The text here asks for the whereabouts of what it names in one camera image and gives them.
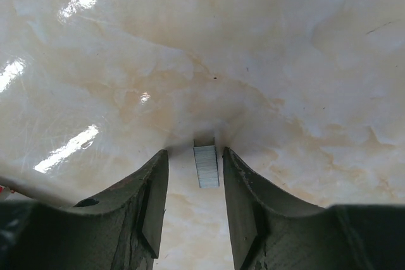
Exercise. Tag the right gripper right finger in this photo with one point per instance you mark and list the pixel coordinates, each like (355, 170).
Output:
(272, 229)

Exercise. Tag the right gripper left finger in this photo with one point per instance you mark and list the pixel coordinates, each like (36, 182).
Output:
(118, 228)

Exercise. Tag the small staple strip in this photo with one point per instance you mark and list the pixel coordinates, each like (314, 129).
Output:
(206, 161)

